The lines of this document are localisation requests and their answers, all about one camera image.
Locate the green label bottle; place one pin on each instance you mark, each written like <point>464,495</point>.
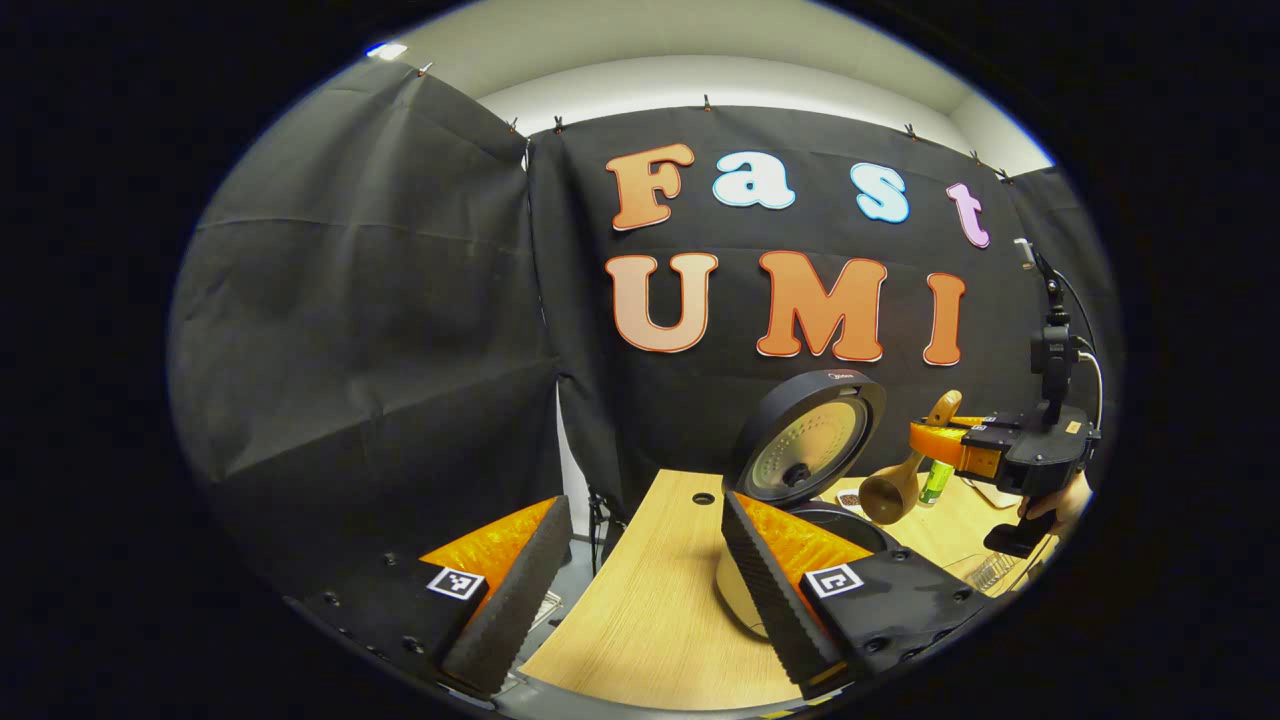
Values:
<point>935,485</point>

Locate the long ceiling light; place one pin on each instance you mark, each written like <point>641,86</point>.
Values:
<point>387,50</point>

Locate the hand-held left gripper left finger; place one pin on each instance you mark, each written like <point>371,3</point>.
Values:
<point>520,610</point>

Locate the dark grey rice cooker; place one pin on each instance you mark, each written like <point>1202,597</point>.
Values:
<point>810,440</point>

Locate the black backdrop cloth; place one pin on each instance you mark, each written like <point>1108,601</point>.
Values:
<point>380,330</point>

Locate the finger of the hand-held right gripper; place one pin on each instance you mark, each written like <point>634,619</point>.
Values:
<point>950,448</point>
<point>968,421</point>

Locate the wooden spoon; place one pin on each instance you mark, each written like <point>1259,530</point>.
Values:
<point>890,495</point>

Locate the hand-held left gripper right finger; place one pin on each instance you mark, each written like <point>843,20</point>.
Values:
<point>770,600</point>

